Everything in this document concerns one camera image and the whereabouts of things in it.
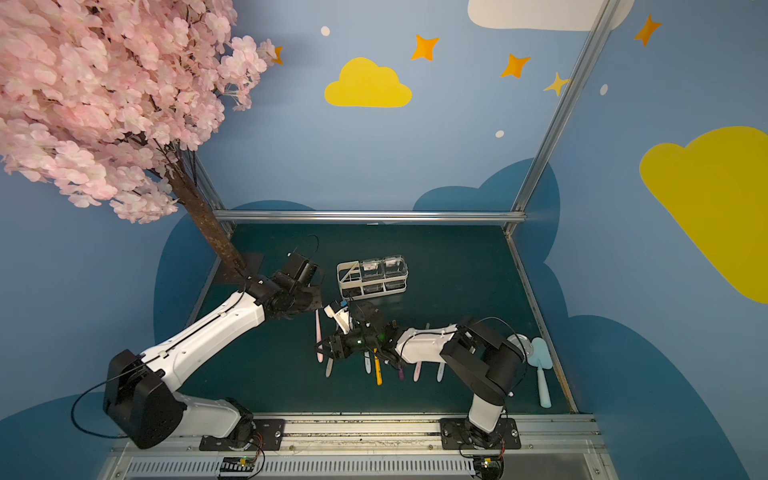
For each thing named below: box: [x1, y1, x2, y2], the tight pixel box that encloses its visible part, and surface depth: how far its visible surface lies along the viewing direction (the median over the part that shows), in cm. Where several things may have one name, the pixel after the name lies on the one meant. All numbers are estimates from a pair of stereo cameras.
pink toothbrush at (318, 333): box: [315, 308, 323, 363], surface depth 82 cm
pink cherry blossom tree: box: [0, 0, 282, 280], surface depth 52 cm
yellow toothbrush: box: [374, 348, 383, 386], surface depth 86 cm
